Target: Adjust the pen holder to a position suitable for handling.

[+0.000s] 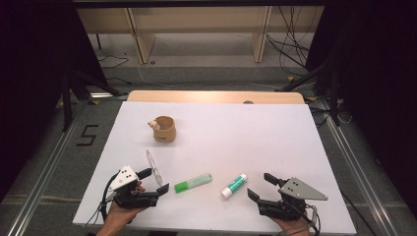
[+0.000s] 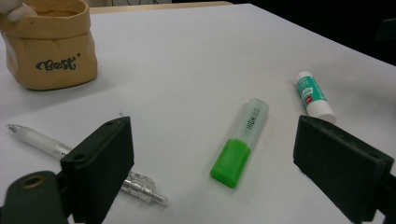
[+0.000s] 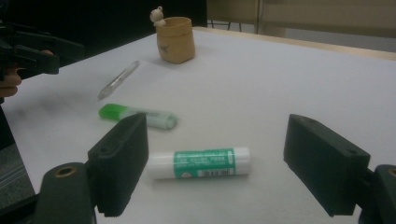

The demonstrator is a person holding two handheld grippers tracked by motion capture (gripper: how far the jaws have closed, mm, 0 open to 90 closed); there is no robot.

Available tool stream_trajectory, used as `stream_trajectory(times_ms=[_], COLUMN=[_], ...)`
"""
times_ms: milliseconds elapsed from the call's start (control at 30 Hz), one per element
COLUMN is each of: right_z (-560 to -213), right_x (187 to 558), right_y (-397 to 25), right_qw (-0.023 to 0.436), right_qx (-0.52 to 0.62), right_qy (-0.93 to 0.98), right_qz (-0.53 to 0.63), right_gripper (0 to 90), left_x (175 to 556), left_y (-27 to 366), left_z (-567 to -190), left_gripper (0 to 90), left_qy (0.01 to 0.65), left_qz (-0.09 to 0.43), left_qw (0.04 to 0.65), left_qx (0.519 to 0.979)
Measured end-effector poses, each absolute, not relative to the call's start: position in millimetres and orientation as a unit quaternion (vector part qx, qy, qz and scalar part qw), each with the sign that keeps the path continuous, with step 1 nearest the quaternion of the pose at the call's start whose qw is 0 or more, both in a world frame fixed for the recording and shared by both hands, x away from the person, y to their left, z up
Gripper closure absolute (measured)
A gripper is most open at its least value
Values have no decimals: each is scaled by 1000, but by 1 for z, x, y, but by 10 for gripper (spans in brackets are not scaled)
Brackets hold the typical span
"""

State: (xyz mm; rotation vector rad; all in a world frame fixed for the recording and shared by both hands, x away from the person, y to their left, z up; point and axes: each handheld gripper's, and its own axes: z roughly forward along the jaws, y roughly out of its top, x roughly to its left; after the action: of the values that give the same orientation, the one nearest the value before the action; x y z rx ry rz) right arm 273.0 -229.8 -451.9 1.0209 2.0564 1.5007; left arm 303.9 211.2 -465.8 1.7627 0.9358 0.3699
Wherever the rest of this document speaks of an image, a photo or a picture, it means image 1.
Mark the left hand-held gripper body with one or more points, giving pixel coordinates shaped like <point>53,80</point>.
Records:
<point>129,196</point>

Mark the dark curtain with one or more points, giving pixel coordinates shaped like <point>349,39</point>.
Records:
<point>387,82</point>
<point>26,82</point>

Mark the person's right hand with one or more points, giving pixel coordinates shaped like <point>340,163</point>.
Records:
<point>296,228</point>

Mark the wooden shelf unit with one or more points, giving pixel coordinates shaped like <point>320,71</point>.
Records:
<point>196,16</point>

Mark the black metal frame bar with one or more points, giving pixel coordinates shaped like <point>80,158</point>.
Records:
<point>196,3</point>

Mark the wooden table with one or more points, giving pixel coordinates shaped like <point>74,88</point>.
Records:
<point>196,97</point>

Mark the aluminium floor rail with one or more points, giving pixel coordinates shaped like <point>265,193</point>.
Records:
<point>36,193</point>
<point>360,183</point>

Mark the yellow tape piece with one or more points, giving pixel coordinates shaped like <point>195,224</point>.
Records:
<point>290,79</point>
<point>310,98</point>
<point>94,102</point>

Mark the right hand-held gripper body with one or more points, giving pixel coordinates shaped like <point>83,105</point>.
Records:
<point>285,206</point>

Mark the white green glue stick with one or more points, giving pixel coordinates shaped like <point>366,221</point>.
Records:
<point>234,186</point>

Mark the tan pen holder cup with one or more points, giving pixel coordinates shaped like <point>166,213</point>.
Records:
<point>165,131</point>

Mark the clear pen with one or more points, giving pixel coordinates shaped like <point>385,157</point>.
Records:
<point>153,165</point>

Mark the white board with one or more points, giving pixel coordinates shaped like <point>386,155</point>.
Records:
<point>229,144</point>

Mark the person's left hand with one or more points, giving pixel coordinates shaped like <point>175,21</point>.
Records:
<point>119,214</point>

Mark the black metal stand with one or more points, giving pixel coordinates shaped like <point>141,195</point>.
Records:
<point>334,98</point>
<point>67,108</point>

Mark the green highlighter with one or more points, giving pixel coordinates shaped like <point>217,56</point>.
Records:
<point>193,182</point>

